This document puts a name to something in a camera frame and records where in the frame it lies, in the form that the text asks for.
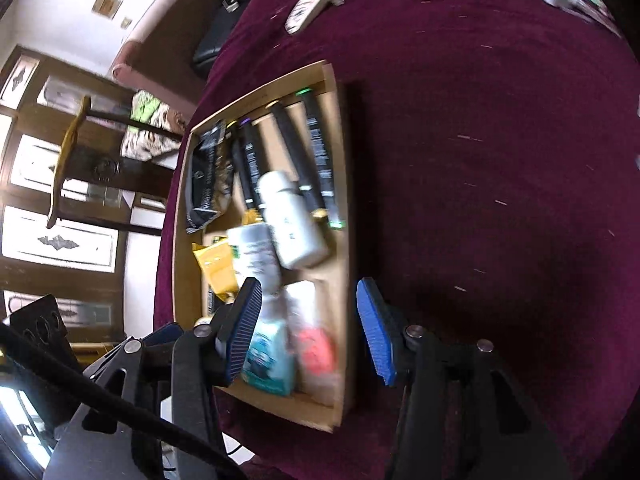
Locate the black marker with purple cap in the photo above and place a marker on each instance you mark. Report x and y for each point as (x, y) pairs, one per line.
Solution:
(252, 160)

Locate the yellow curved object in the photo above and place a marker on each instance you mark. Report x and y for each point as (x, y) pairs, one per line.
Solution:
(70, 155)

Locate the black office chair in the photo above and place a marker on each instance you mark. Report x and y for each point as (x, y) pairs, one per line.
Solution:
(220, 30)

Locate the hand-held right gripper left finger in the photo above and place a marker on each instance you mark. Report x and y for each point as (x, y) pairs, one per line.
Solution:
(245, 330)

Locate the white bottle with green label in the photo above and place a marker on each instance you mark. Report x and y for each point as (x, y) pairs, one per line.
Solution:
(255, 255)

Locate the white bottle with code label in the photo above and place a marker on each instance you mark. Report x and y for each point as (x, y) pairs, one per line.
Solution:
(292, 225)

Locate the black marker with yellow cap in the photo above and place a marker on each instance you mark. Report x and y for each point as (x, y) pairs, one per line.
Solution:
(292, 150)

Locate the brown upholstered chair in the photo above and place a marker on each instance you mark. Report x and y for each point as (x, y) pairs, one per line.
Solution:
(150, 30)

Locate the dark foil packet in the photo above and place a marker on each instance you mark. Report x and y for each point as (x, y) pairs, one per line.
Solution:
(207, 185)

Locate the small framed picture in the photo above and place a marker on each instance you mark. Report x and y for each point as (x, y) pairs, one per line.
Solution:
(106, 6)

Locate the black marker with green caps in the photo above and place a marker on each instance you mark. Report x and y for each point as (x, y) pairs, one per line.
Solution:
(320, 160)

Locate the printed cloth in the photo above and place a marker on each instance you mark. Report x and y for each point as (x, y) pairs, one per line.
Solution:
(150, 125)

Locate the yellow snack packet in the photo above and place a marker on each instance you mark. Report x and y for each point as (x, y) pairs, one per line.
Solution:
(217, 265)

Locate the pen in clear sleeve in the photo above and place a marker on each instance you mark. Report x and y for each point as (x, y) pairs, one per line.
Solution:
(597, 15)

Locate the wooden cabinet with glass doors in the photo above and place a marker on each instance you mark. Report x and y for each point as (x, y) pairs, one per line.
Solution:
(60, 270)

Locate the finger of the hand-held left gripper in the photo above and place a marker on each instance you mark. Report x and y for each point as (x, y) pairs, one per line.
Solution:
(162, 332)

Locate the white bottle with red label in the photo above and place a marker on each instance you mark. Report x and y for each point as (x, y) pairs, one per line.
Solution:
(305, 310)

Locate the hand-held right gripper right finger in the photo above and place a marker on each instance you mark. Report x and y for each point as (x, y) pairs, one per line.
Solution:
(375, 330)

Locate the wooden tray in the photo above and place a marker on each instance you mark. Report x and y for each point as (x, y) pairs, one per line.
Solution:
(345, 260)

